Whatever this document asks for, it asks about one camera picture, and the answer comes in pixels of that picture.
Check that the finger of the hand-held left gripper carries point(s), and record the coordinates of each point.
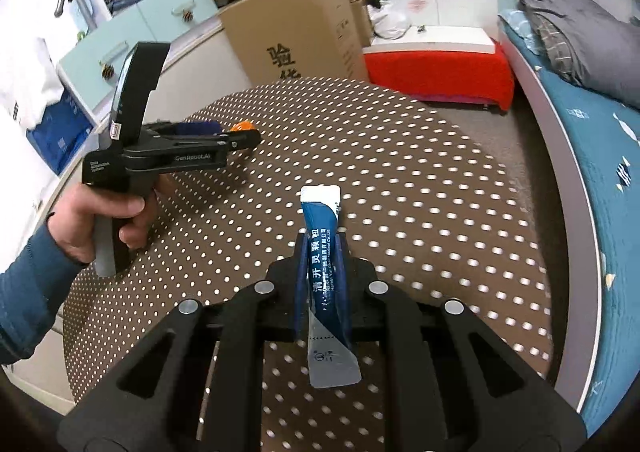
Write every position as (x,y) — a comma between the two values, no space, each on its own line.
(202,128)
(240,139)

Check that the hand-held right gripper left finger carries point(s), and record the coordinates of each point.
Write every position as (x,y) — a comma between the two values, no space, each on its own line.
(200,382)

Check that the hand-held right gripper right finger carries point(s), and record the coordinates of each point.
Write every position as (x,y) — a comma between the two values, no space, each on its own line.
(450,382)

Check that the small orange wrapper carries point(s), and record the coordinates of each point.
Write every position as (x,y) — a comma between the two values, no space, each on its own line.
(243,126)

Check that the dark blue sachet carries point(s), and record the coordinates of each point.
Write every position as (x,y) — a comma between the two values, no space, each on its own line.
(320,227)

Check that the person's left forearm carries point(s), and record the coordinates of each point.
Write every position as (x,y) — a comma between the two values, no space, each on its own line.
(30,297)

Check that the person's left hand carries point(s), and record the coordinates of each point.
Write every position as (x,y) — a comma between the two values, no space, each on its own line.
(75,219)

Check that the pine cone ornament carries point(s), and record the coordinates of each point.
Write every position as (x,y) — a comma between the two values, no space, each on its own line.
(188,15)
(107,70)

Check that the large light green drawer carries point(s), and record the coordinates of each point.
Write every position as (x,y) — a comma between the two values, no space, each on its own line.
(90,57)

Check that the blue bag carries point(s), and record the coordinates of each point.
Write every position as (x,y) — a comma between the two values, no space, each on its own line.
(57,137)

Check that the white printed bag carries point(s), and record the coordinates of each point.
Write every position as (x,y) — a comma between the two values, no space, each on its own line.
(25,82)

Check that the large cardboard box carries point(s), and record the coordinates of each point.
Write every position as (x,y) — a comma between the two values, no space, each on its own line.
(300,27)

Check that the curved beige cabinet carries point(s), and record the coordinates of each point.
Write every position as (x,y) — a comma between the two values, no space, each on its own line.
(45,382)

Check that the brown polka dot tablecloth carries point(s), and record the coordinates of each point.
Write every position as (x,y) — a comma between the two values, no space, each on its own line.
(400,182)

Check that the white plastic bag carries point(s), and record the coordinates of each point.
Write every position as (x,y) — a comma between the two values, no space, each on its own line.
(392,22)

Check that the red bench with white top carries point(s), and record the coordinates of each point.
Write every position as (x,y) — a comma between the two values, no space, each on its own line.
(440,77)

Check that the faded pink butterfly sticker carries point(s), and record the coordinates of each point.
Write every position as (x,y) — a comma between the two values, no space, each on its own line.
(417,4)

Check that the blue patterned mattress sheet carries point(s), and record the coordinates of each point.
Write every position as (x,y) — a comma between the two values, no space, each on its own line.
(620,232)

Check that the plaid pillow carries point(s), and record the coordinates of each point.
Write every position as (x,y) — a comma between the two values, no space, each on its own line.
(550,39)

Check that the grey pillow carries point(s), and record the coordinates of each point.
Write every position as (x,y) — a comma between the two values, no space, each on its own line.
(590,27)

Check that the light green bed frame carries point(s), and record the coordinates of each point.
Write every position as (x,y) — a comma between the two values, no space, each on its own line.
(590,257)

